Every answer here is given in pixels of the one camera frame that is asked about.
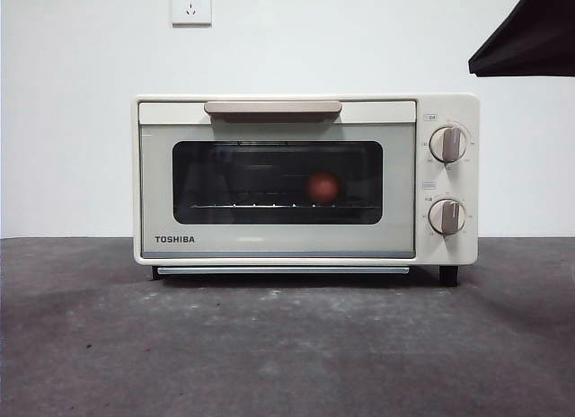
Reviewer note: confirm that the beige oven control knob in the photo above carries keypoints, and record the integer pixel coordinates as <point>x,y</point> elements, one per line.
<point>446,217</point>
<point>447,144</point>

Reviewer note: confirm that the silver oven crumb tray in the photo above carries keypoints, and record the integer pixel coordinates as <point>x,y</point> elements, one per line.
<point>251,270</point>

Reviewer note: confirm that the cream Toshiba toaster oven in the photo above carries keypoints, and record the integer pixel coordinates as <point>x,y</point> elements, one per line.
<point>440,107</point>

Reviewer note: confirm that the black oven foot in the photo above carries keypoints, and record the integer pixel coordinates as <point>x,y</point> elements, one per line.
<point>154,273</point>
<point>448,275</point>

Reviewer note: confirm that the white wall socket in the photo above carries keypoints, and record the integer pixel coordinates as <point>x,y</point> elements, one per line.
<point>191,12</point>

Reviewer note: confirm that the brown egg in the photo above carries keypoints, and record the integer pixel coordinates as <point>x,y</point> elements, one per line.
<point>323,187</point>

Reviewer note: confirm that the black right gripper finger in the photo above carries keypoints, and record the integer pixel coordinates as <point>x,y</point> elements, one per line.
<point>539,39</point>

